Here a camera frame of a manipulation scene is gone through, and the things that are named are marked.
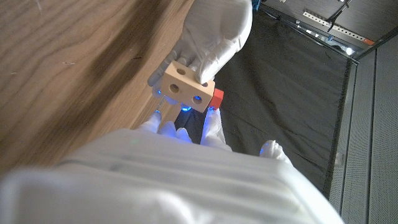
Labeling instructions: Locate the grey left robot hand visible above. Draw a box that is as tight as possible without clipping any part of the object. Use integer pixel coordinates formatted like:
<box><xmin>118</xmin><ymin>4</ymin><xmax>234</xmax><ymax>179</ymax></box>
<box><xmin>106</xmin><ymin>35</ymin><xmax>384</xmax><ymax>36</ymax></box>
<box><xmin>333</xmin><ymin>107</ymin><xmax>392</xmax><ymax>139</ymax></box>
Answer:
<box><xmin>147</xmin><ymin>0</ymin><xmax>254</xmax><ymax>107</ymax></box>

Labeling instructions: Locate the white perforated metal strip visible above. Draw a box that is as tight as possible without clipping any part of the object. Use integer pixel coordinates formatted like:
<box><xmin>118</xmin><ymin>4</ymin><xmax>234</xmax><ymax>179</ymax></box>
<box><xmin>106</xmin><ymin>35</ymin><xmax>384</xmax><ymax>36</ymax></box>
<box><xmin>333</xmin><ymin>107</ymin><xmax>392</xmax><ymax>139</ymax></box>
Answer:
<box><xmin>302</xmin><ymin>11</ymin><xmax>376</xmax><ymax>46</ymax></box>

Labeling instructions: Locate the small wooden block with holes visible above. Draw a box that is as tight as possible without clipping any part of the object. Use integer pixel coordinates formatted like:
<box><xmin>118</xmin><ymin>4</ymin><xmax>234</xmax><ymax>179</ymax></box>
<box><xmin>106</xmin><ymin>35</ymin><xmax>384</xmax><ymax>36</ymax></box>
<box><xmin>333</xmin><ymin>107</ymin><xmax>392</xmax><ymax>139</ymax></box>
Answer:
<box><xmin>160</xmin><ymin>60</ymin><xmax>216</xmax><ymax>113</ymax></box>

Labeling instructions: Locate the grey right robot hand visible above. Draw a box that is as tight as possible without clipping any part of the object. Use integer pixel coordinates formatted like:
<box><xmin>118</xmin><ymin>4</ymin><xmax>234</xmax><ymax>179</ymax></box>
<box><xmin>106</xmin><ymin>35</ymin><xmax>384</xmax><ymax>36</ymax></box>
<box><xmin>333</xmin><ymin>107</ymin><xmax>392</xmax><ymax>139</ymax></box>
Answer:
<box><xmin>0</xmin><ymin>107</ymin><xmax>345</xmax><ymax>224</ymax></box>

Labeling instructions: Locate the black backdrop curtain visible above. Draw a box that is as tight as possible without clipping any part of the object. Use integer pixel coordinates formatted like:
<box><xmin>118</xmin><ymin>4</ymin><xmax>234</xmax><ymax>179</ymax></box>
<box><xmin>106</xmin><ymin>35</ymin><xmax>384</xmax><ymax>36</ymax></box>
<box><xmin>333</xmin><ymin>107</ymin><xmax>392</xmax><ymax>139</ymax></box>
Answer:
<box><xmin>174</xmin><ymin>6</ymin><xmax>352</xmax><ymax>194</ymax></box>

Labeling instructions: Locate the red-headed wooden screw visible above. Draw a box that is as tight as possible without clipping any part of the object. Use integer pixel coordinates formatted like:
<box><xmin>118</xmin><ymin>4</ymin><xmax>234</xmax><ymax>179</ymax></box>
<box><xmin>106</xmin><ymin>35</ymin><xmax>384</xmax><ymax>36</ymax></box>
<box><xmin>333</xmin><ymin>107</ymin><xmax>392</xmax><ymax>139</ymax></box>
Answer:
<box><xmin>208</xmin><ymin>88</ymin><xmax>225</xmax><ymax>110</ymax></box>

